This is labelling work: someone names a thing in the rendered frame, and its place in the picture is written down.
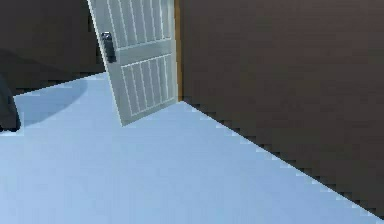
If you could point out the white panelled room door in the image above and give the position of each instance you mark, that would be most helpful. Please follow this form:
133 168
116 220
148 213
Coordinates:
146 50

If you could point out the dark grey rounded object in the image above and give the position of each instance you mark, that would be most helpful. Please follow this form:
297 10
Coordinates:
6 106

